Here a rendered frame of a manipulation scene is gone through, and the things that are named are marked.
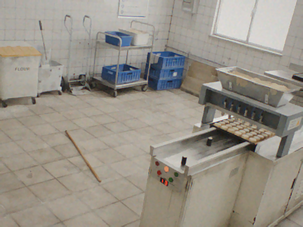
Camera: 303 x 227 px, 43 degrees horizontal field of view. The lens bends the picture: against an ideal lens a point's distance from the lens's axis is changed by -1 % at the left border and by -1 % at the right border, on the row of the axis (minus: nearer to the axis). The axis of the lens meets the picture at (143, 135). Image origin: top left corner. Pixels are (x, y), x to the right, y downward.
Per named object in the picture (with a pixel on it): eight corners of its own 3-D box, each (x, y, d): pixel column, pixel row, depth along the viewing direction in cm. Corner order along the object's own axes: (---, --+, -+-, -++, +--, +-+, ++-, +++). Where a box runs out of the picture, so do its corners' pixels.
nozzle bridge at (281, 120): (216, 118, 331) (225, 80, 317) (294, 151, 287) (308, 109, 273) (192, 124, 308) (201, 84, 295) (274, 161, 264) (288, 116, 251)
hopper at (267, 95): (231, 83, 311) (236, 66, 306) (296, 105, 277) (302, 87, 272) (211, 86, 291) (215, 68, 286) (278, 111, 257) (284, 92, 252)
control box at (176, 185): (153, 174, 252) (157, 155, 246) (181, 191, 237) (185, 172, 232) (150, 175, 249) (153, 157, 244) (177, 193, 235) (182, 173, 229)
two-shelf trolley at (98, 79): (124, 82, 697) (132, 19, 652) (148, 91, 665) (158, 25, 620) (89, 87, 635) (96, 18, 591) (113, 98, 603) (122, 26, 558)
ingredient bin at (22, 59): (1, 109, 497) (1, 51, 466) (-15, 94, 539) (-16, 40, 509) (40, 105, 531) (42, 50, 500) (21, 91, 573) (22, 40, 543)
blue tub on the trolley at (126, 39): (116, 40, 625) (117, 31, 618) (132, 46, 601) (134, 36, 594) (101, 41, 604) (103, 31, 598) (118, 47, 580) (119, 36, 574)
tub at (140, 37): (129, 39, 656) (131, 27, 648) (149, 45, 633) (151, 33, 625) (115, 40, 630) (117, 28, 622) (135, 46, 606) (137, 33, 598)
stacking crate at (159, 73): (166, 72, 732) (168, 61, 724) (182, 78, 706) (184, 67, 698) (144, 73, 692) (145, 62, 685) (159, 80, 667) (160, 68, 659)
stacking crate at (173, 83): (165, 82, 740) (167, 72, 732) (180, 88, 713) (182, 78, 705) (142, 84, 702) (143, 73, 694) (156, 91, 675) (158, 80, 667)
